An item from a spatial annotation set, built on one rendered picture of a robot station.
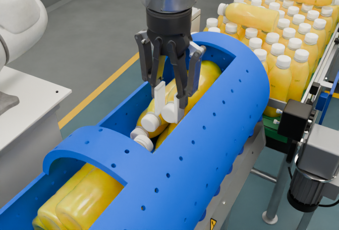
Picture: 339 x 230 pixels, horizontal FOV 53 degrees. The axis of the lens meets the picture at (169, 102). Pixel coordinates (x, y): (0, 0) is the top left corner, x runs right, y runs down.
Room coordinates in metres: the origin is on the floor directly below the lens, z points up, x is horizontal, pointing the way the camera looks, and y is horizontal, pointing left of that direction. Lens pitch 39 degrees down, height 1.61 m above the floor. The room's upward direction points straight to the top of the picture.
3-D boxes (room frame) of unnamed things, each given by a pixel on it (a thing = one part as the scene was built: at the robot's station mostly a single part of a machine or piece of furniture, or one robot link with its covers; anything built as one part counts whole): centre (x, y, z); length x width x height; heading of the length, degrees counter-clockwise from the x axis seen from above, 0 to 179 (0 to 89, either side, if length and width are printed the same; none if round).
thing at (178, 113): (0.52, -0.02, 1.19); 0.03 x 0.01 x 0.07; 149
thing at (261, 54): (0.88, -0.27, 1.09); 0.04 x 0.04 x 0.02
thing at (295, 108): (0.74, -0.36, 0.95); 0.10 x 0.07 x 0.10; 59
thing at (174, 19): (0.53, 0.00, 1.35); 0.08 x 0.07 x 0.09; 59
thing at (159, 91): (0.54, 0.02, 1.19); 0.03 x 0.01 x 0.07; 149
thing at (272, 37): (0.99, -0.33, 1.09); 0.04 x 0.04 x 0.02
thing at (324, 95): (1.22, -0.70, 0.70); 0.80 x 0.05 x 0.50; 149
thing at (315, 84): (0.88, -0.47, 0.94); 0.03 x 0.02 x 0.08; 149
